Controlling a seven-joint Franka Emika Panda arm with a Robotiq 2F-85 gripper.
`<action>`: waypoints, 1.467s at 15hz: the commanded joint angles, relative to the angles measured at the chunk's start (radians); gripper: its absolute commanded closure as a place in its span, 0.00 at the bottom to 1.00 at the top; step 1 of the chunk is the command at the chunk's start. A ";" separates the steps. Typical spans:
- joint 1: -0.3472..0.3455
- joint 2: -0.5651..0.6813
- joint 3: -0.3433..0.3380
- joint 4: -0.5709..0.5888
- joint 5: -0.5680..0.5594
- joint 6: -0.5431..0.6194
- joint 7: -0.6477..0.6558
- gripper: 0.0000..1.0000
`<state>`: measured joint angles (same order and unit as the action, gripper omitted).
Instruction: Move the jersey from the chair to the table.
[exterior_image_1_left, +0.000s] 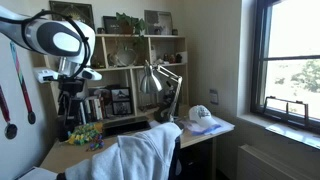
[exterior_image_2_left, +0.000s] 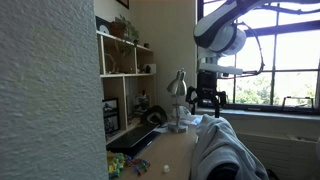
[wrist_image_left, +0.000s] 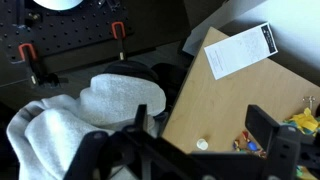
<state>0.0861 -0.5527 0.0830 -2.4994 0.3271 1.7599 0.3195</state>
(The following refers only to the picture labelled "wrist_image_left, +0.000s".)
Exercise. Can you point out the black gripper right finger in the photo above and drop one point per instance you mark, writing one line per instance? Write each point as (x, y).
(286, 146)

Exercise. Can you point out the orange clamp right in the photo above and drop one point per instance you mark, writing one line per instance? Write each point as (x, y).
(119, 34)

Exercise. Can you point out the grey fleece jersey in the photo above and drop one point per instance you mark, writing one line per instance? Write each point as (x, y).
(46, 134)

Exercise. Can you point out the white printed paper sheet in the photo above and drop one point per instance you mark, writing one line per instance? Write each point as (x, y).
(241, 50)

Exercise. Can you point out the white round lamp base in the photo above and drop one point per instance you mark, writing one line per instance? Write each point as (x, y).
(58, 4)

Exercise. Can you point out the white bottle cap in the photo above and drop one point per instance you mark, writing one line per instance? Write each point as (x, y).
(202, 144)

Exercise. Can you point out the small colourful toy figure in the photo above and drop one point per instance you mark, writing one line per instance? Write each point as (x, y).
(243, 143)

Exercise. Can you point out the yellow crumpled toy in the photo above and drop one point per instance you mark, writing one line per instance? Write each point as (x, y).
(305, 122)

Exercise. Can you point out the orange clamp left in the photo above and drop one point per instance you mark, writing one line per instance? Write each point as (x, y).
(28, 55)

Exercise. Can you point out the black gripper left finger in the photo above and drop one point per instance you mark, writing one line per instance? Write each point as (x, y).
(101, 156)

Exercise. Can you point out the orange clamp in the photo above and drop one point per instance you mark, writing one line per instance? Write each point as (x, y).
(119, 34)
(28, 55)

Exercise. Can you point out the black perforated mounting board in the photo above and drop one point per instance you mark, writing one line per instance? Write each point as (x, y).
(56, 31)

